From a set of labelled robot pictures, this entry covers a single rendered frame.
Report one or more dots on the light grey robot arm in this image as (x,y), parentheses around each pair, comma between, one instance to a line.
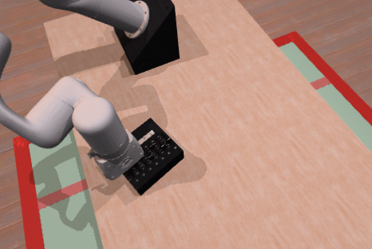
(71,103)

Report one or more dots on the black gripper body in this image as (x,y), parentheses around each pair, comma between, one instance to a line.
(116,167)

